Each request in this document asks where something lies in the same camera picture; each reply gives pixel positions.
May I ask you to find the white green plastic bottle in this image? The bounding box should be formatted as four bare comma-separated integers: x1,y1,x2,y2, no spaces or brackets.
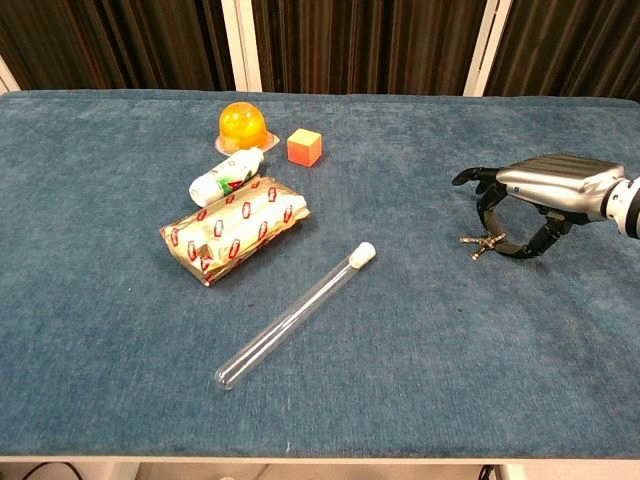
188,147,265,208

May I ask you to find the glass test tube white cap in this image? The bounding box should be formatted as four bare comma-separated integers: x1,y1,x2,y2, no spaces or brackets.
214,241,377,392

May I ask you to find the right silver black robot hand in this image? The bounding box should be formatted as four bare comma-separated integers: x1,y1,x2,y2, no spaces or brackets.
451,153,627,260

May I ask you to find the orange jelly cup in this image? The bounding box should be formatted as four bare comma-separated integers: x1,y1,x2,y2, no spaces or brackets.
213,101,279,154

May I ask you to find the blue table cloth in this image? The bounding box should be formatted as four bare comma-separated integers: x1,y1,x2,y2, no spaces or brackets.
0,88,640,460

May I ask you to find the gold red snack package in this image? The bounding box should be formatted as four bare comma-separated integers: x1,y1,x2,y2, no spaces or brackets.
159,174,311,288

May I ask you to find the silver key bunch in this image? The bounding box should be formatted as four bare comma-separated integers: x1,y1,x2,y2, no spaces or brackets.
459,231,507,262

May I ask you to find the orange foam cube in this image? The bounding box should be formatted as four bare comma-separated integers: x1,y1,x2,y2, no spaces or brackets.
286,127,323,168

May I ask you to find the white frame post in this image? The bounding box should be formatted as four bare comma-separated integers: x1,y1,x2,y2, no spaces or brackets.
0,53,22,95
220,0,265,93
462,0,515,98

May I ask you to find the black curtain panel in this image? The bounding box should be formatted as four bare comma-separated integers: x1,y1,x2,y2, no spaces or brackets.
0,0,237,92
485,0,640,100
251,0,487,97

